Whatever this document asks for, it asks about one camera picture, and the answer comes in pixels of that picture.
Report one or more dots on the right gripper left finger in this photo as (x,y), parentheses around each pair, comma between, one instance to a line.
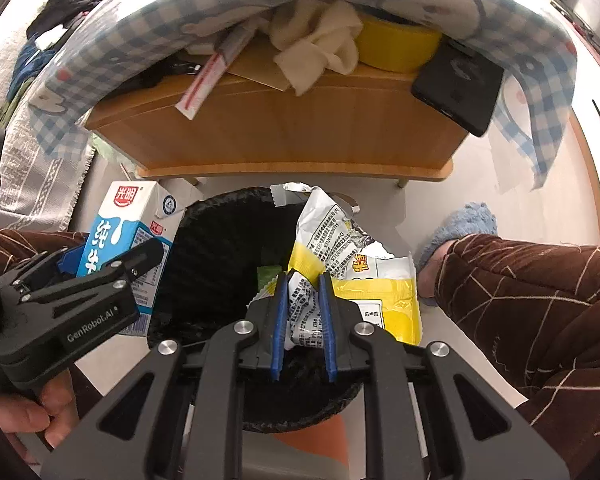
(177,414)

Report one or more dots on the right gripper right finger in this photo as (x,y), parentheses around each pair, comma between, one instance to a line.
(428,413)

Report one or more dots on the blue white milk carton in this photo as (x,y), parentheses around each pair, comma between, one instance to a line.
(131,213)

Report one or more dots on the yellow white snack wrapper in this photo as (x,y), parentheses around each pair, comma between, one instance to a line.
(328,239)

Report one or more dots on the black trash bin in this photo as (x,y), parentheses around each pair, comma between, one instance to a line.
(211,280)

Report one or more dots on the person's left hand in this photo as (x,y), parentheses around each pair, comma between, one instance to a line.
(54,414)

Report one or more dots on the grey covered sofa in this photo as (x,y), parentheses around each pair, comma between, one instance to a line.
(37,193)

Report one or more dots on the brown patterned trouser leg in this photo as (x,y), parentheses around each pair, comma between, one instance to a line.
(534,312)

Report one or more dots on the blue fuzzy slipper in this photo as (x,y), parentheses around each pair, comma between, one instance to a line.
(473,218)

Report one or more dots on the pile of clothes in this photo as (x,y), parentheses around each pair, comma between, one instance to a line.
(39,49)

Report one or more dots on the wooden coffee table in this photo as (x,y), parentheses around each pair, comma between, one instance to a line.
(365,124)

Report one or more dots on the white red toothpaste box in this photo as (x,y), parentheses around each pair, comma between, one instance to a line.
(227,52)

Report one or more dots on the blue checkered tablecloth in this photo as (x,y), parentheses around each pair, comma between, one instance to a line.
(121,38)

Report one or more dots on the black tablet case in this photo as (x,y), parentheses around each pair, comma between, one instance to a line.
(461,84)

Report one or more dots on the yellow tape roll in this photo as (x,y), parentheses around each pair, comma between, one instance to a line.
(395,47)

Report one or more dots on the cream cloth rag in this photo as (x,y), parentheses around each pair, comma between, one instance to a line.
(313,36)

